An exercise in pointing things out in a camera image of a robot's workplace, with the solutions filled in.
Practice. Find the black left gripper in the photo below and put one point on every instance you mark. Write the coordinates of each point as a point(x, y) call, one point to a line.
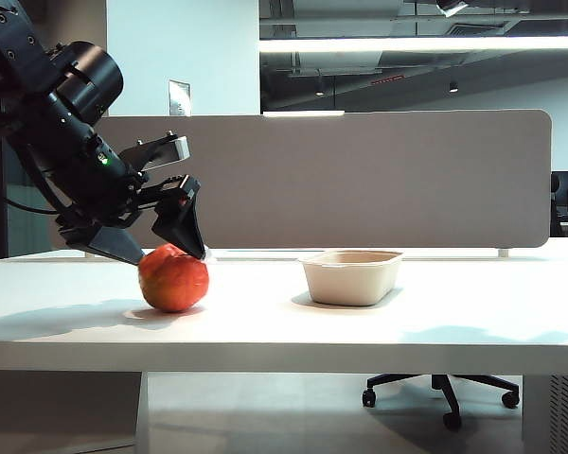
point(99, 189)

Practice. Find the orange fruit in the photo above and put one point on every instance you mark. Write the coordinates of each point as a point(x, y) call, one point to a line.
point(172, 284)

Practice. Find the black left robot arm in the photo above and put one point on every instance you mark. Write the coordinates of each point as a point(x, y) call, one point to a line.
point(9, 57)

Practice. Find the beige paper lunchbox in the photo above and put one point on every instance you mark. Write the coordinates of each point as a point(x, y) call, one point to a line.
point(350, 281)

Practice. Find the white bar behind divider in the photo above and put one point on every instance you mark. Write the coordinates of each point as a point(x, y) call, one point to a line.
point(303, 114)

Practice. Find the white solid table leg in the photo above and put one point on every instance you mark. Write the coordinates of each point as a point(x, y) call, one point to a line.
point(61, 411)

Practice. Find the grey desk divider panel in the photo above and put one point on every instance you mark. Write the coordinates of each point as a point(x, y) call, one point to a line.
point(360, 179)

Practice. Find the black hanging ceiling lamp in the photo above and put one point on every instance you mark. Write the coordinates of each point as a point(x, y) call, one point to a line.
point(319, 91)

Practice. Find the long ceiling light strip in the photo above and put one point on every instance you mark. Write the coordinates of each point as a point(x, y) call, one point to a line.
point(421, 44)

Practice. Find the black office chair base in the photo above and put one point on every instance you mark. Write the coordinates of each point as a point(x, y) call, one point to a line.
point(447, 390)

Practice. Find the black ceiling spot lamp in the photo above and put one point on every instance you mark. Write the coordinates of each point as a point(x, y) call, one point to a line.
point(453, 87)

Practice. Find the white perforated table leg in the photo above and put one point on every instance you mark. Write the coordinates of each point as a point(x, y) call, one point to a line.
point(556, 416)

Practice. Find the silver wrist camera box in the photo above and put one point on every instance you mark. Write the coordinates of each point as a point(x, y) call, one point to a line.
point(168, 151)

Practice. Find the silver wall plate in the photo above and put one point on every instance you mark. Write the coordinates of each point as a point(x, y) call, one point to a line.
point(179, 98)

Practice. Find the white divider bracket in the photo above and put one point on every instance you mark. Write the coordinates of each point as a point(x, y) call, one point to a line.
point(502, 253)

